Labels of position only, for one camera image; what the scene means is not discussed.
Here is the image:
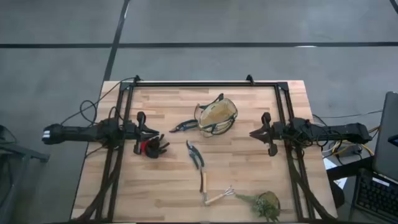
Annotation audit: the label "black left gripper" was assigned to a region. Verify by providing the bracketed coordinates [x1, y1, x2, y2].
[124, 111, 160, 156]

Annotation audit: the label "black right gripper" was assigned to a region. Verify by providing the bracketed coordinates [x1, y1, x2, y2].
[249, 111, 284, 156]

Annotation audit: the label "black and red gardening gloves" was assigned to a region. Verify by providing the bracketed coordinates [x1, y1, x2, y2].
[141, 134, 170, 159]

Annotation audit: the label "blue-handled pruning shears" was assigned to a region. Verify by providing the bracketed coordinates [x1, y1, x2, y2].
[169, 119, 200, 134]

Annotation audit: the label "dark green-handled pruning shears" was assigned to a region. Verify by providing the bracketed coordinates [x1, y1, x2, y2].
[185, 139, 205, 170]

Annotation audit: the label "wooden-handled hand fork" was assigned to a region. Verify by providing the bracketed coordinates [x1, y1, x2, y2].
[200, 167, 208, 206]

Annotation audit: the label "wooden-handled three-tine rake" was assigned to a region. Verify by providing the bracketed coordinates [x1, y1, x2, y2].
[204, 185, 236, 206]

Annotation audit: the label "small potted green plant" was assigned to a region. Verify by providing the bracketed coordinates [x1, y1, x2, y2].
[235, 190, 282, 223]

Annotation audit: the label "white paper sheet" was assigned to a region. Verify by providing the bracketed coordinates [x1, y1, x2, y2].
[323, 157, 348, 189]

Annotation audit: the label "grey power strip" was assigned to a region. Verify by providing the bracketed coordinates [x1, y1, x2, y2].
[338, 144, 363, 156]

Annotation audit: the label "grey laptop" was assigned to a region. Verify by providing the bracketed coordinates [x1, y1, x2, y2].
[373, 91, 398, 183]

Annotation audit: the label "grey metal side cart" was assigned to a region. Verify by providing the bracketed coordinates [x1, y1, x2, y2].
[0, 124, 50, 224]

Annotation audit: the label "black keyboard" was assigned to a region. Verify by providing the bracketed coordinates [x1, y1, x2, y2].
[354, 173, 398, 223]

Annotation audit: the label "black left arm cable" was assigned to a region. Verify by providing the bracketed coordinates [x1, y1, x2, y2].
[60, 76, 137, 126]

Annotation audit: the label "black aluminium table frame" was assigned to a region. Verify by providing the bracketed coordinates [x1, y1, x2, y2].
[74, 74, 337, 223]

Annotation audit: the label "yellow cable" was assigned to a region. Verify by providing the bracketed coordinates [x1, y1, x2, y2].
[331, 126, 382, 157]

